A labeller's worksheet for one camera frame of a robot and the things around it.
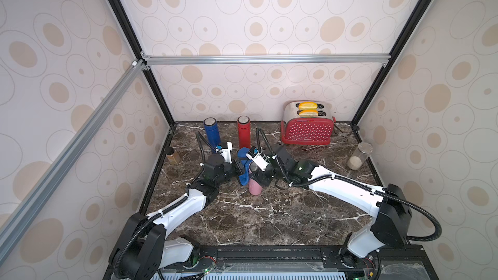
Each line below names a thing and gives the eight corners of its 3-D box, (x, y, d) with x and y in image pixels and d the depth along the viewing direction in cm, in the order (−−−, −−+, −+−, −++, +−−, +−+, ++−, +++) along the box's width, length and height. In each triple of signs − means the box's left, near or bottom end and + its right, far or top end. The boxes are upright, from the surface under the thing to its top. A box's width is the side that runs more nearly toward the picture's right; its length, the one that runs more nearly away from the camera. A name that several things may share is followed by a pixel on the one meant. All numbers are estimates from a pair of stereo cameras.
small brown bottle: (170, 166, 103) (164, 156, 96) (173, 157, 106) (167, 147, 99) (178, 166, 103) (173, 156, 96) (181, 157, 106) (176, 147, 99)
